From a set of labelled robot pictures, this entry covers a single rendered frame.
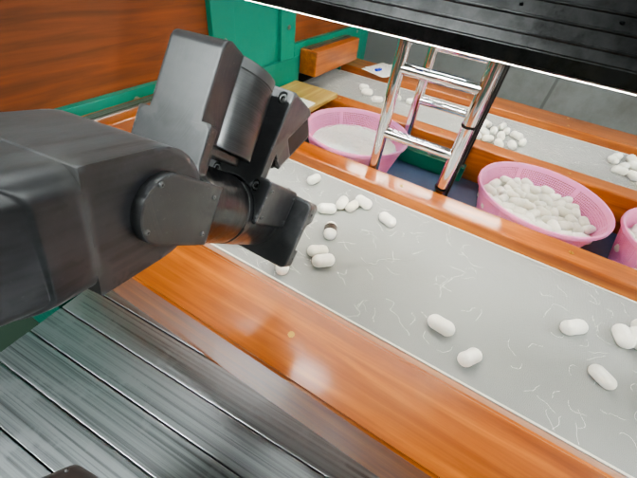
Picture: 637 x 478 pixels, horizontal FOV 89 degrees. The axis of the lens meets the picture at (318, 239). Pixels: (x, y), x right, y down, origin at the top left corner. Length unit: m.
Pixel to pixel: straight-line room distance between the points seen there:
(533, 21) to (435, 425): 0.41
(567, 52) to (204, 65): 0.34
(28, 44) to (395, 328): 0.64
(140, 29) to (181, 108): 0.53
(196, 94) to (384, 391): 0.33
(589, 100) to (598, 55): 1.83
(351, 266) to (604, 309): 0.40
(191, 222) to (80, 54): 0.53
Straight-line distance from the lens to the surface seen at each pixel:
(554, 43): 0.43
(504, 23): 0.43
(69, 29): 0.68
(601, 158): 1.23
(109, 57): 0.71
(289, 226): 0.30
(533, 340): 0.56
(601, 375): 0.57
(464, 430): 0.41
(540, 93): 2.22
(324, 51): 1.13
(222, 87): 0.22
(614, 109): 2.29
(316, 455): 0.46
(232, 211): 0.24
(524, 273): 0.65
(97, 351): 0.56
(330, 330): 0.41
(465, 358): 0.46
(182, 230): 0.18
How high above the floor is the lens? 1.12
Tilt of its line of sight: 43 degrees down
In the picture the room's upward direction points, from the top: 8 degrees clockwise
